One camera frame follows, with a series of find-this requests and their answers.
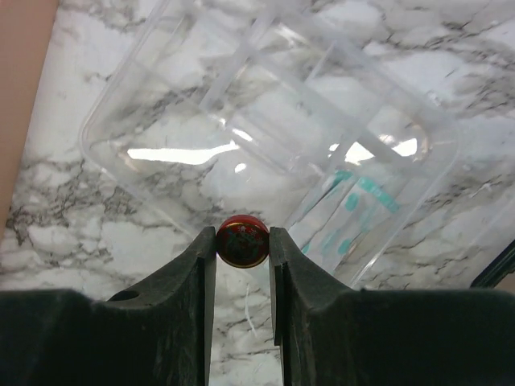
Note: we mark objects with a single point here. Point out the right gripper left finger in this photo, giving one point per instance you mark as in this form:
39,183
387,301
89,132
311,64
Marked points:
156,332

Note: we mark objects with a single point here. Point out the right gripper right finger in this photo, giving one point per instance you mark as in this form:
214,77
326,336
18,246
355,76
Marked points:
329,334

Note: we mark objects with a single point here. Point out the teal white swab packet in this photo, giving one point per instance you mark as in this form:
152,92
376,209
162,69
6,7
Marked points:
343,209

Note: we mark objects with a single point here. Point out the small copper tin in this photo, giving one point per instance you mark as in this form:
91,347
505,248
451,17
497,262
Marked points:
243,241

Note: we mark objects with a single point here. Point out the clear plastic tray insert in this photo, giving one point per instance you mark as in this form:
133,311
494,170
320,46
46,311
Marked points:
247,107

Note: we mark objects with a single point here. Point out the clear first aid box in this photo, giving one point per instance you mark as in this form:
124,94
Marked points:
487,259

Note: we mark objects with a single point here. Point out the peach plastic file organizer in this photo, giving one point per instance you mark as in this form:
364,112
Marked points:
26,29

